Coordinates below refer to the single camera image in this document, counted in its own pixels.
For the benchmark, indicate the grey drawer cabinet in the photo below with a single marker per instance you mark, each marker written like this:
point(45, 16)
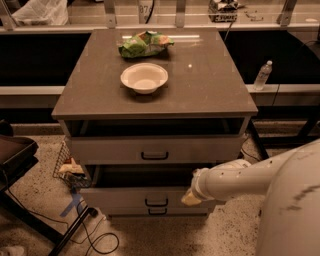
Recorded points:
point(203, 96)

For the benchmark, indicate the black stand leg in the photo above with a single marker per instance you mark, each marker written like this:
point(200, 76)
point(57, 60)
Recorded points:
point(263, 153)

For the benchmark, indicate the green chip bag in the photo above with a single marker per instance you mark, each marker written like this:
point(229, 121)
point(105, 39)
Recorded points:
point(145, 44)

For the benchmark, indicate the clear plastic water bottle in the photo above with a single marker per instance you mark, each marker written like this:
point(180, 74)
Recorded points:
point(263, 75)

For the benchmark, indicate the dark chair at left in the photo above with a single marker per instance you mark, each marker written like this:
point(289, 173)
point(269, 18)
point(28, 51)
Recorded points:
point(17, 157)

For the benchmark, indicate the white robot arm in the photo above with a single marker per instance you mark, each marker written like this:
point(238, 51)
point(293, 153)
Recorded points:
point(290, 183)

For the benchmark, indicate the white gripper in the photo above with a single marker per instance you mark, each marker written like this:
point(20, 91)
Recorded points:
point(199, 184)

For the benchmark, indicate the white paper bowl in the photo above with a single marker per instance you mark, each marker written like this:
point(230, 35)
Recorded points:
point(144, 78)

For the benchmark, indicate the small box on shelf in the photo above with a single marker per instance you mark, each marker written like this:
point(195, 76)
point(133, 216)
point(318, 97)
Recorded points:
point(223, 10)

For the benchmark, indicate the grey drawer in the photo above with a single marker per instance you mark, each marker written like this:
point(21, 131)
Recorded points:
point(144, 187)
point(154, 150)
point(155, 211)

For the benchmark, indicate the wire basket with items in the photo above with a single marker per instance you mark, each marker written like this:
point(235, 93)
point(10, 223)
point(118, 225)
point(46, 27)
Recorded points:
point(68, 171)

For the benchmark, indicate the white plastic bag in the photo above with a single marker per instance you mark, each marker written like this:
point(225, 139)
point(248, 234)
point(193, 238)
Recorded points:
point(42, 12)

